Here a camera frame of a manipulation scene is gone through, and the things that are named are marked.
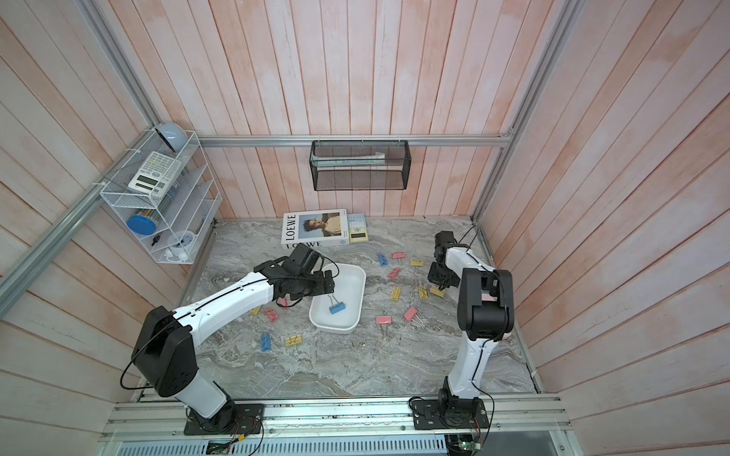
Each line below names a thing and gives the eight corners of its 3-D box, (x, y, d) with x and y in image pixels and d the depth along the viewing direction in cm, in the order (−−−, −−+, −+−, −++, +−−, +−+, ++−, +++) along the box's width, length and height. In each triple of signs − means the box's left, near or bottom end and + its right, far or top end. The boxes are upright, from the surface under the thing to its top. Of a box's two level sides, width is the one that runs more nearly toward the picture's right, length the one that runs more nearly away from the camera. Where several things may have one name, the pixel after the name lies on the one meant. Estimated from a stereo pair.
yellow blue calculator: (347, 241, 115) (347, 237, 113) (348, 217, 124) (348, 213, 122) (368, 241, 115) (368, 237, 113) (367, 217, 124) (367, 213, 122)
